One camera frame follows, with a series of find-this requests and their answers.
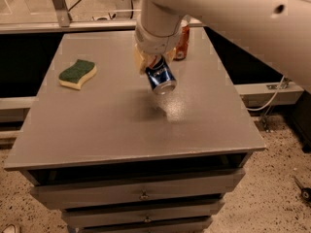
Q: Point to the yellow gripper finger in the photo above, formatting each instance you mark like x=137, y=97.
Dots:
x=169, y=56
x=143, y=60

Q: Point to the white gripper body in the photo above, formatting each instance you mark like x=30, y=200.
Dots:
x=155, y=43

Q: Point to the blue pepsi can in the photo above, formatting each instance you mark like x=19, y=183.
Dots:
x=161, y=78

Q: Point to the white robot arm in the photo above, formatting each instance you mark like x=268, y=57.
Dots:
x=277, y=32

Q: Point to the orange soda can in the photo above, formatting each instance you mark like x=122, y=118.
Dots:
x=182, y=46

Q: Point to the green and yellow sponge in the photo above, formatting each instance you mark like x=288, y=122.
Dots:
x=78, y=74

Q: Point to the grey drawer cabinet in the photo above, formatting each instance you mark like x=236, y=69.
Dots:
x=116, y=128

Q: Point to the top grey drawer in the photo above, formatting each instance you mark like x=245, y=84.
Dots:
x=80, y=195

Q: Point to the grey drawer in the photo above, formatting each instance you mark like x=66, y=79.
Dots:
x=144, y=214
x=80, y=195
x=179, y=225

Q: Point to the middle grey drawer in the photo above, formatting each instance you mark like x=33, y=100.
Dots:
x=144, y=214

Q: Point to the bottom grey drawer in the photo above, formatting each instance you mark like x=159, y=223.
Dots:
x=179, y=225

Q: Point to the black tool on floor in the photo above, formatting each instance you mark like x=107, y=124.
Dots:
x=304, y=191

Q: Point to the white shoe tip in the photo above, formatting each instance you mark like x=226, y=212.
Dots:
x=11, y=228

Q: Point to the metal railing frame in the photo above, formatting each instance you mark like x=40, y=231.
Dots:
x=65, y=12

